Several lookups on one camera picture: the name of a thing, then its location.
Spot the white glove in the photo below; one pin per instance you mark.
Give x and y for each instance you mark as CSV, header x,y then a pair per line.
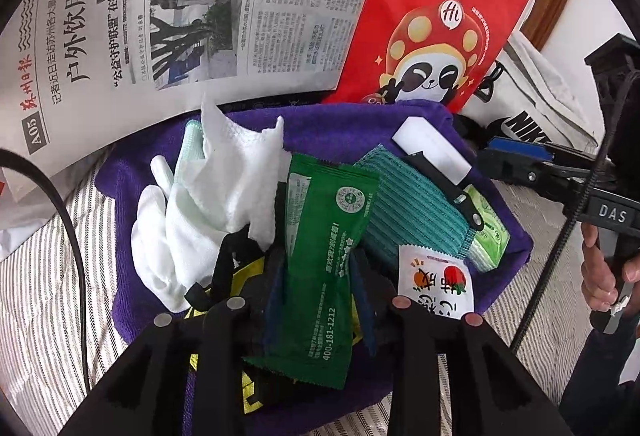
x,y
150,246

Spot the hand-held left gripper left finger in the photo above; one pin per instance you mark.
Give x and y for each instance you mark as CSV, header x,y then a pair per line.
x,y
272,316

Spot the white sponge block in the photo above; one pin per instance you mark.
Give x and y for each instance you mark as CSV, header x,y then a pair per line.
x,y
430,146

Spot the white waist bag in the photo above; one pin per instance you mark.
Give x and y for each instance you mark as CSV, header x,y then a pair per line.
x,y
540,81

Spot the folded newspaper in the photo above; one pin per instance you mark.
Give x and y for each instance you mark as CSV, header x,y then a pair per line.
x,y
200,16

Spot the red paper bag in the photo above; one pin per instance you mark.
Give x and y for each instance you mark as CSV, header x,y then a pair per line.
x,y
415,41

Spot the teal striped cloth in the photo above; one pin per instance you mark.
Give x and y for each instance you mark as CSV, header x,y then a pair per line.
x,y
410,211

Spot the light green glove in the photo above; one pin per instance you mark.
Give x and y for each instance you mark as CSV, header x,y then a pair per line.
x,y
192,146

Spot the yellow and black pouch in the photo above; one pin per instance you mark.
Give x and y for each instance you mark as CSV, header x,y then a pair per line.
x,y
250,268

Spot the striped bed sheet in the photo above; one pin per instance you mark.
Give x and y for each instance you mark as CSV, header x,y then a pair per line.
x,y
40,291

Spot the white textured cloth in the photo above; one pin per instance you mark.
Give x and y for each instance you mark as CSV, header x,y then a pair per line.
x,y
240,166

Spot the purple towel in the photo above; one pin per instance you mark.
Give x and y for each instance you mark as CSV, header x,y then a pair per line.
x,y
320,126

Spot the person's right forearm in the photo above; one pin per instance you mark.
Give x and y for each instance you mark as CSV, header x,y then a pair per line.
x,y
600,376

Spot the white plastic bag orange logo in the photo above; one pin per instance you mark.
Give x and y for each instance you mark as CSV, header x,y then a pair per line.
x,y
20,216

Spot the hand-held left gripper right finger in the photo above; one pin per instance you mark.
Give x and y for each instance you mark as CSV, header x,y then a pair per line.
x,y
365,306

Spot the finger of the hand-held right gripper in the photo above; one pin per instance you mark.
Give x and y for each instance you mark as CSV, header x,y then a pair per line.
x,y
520,148

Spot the light green tissue packet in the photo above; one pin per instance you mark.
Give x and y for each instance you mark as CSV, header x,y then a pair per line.
x,y
492,236

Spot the green wipes packet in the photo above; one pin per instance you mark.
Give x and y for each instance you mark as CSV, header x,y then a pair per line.
x,y
320,241

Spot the white strawberry print packet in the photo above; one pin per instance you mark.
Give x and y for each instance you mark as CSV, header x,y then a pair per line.
x,y
430,276

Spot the person's right hand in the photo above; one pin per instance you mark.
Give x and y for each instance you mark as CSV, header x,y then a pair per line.
x,y
595,266

